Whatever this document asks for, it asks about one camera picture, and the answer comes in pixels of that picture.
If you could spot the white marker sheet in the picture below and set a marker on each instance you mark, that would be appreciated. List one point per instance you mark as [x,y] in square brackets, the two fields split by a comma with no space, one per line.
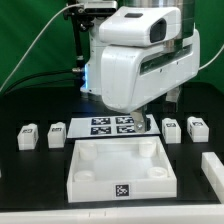
[93,127]

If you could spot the grey camera on mount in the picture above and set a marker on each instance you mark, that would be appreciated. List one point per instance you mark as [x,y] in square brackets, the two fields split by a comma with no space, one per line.
[100,7]

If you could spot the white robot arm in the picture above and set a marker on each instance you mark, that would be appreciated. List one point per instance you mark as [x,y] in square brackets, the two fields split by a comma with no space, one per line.
[92,69]

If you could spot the black camera stand pole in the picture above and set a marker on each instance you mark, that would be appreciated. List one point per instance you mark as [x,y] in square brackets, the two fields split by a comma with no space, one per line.
[81,22]

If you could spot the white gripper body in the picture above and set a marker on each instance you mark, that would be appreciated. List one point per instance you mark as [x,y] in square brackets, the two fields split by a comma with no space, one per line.
[136,66]

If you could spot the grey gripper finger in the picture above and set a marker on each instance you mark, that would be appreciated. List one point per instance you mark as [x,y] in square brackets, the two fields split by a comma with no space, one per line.
[173,95]
[139,119]

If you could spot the white square tabletop tray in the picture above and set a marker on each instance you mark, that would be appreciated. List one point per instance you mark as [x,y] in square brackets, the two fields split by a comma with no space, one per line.
[120,169]

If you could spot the white obstacle wall block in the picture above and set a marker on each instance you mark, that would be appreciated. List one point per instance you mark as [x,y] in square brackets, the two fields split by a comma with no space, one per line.
[214,172]

